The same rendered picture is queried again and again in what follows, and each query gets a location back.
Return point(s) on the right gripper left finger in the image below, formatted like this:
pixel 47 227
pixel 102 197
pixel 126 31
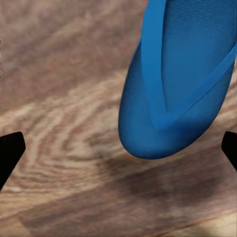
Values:
pixel 12 147

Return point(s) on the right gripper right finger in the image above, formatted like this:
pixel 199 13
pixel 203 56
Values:
pixel 229 147

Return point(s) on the sandal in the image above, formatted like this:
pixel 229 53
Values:
pixel 179 75

